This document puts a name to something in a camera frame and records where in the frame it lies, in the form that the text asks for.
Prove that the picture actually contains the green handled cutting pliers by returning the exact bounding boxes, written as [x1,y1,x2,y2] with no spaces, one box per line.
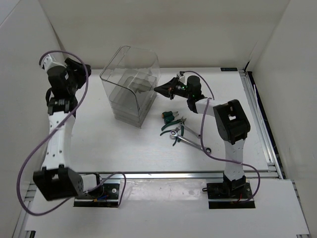
[161,118,186,131]

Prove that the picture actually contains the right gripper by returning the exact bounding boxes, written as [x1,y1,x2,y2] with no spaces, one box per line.
[155,77,192,100]

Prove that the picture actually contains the large ratchet wrench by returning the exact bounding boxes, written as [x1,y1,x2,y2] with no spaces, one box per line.
[170,130,203,151]

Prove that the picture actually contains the small ratchet wrench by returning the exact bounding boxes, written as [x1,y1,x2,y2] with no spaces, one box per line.
[179,122,201,138]

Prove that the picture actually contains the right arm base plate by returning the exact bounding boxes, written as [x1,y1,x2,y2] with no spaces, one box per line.
[202,182,256,209]

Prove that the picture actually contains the green handled small pliers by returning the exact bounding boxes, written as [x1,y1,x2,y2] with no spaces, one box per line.
[159,125,185,147]

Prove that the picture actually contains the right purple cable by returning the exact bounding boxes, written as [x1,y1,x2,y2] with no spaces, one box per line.
[184,70,263,204]

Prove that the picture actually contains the green stubby screwdriver orange cap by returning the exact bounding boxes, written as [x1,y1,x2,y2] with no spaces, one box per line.
[162,111,178,118]

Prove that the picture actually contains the aluminium rail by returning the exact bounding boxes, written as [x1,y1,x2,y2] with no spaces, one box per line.
[238,68,285,179]
[100,171,279,179]

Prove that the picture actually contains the clear plastic drawer organizer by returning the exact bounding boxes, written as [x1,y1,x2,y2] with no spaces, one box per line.
[100,46,161,128]

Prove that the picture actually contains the aluminium front rail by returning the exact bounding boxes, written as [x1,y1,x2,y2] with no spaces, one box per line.
[100,171,279,179]

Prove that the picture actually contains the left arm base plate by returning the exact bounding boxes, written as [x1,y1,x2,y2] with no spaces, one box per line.
[73,174,127,208]

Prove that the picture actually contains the aluminium right rail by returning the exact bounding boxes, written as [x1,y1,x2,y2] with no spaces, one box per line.
[238,68,285,179]

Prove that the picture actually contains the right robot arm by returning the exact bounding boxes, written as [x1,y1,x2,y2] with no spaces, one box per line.
[154,71,251,198]

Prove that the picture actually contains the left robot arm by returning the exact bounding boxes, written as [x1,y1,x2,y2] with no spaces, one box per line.
[33,55,104,201]

